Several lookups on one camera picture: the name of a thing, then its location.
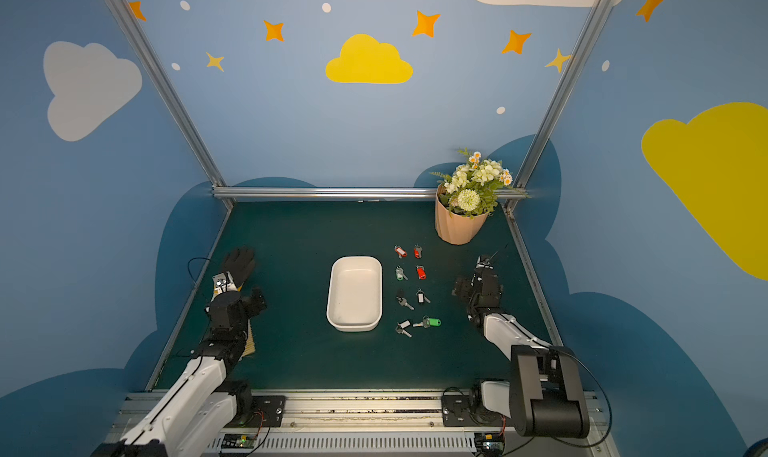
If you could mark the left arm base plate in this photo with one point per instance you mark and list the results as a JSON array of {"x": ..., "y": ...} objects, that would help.
[{"x": 264, "y": 411}]

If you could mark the green circuit board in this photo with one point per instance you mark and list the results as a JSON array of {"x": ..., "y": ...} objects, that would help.
[
  {"x": 488, "y": 445},
  {"x": 245, "y": 442}
]

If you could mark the black glove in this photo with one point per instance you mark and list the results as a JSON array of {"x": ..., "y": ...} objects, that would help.
[{"x": 239, "y": 264}]

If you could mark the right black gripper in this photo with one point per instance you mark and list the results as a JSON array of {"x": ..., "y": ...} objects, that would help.
[{"x": 483, "y": 272}]

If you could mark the orange tag key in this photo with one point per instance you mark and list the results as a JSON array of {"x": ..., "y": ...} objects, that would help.
[{"x": 421, "y": 272}]

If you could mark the blue brush with bristles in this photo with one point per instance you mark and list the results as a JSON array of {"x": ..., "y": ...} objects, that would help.
[{"x": 249, "y": 347}]

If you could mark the light green tag key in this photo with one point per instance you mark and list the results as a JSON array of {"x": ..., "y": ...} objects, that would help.
[{"x": 400, "y": 274}]

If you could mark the black tag key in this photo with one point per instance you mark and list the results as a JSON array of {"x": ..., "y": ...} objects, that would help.
[
  {"x": 422, "y": 298},
  {"x": 401, "y": 328}
]

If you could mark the left green circuit board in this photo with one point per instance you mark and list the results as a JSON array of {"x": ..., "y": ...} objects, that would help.
[{"x": 245, "y": 442}]

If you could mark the bright green tag key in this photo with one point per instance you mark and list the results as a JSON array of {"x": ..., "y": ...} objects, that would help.
[{"x": 428, "y": 322}]

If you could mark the left aluminium frame post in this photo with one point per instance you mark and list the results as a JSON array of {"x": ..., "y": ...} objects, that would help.
[{"x": 140, "y": 43}]

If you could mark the white green artificial flowers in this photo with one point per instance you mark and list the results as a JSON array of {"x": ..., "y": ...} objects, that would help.
[{"x": 471, "y": 190}]

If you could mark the right aluminium frame post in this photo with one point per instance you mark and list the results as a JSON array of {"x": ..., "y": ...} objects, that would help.
[{"x": 587, "y": 39}]

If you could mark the front aluminium rail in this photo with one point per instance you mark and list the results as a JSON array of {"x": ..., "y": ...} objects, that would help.
[{"x": 367, "y": 422}]

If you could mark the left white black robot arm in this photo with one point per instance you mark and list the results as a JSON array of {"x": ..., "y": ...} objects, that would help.
[{"x": 203, "y": 400}]

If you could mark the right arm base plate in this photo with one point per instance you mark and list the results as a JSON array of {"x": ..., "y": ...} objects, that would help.
[{"x": 461, "y": 410}]

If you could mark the aluminium frame post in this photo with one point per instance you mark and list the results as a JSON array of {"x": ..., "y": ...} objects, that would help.
[
  {"x": 140, "y": 43},
  {"x": 587, "y": 39}
]

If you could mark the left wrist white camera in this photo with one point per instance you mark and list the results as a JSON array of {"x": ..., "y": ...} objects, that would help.
[{"x": 223, "y": 283}]

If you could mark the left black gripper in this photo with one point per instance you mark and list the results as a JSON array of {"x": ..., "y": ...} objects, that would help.
[{"x": 233, "y": 278}]

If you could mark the pink ribbed flower pot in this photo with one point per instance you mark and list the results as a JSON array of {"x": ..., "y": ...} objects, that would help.
[{"x": 453, "y": 228}]

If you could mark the wrist white camera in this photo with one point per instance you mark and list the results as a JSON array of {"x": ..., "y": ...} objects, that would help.
[
  {"x": 483, "y": 262},
  {"x": 223, "y": 283}
]

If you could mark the white oval storage box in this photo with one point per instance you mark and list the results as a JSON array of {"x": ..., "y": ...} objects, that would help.
[{"x": 355, "y": 294}]

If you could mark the rear aluminium frame bar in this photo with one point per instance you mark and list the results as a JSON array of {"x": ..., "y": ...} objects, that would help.
[{"x": 324, "y": 193}]

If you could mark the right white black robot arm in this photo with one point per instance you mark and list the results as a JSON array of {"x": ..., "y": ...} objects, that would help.
[{"x": 543, "y": 395}]

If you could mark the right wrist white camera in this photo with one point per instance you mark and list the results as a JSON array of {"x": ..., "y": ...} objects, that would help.
[{"x": 483, "y": 262}]

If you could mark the right green circuit board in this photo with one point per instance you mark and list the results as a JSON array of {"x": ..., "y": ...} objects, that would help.
[{"x": 488, "y": 445}]

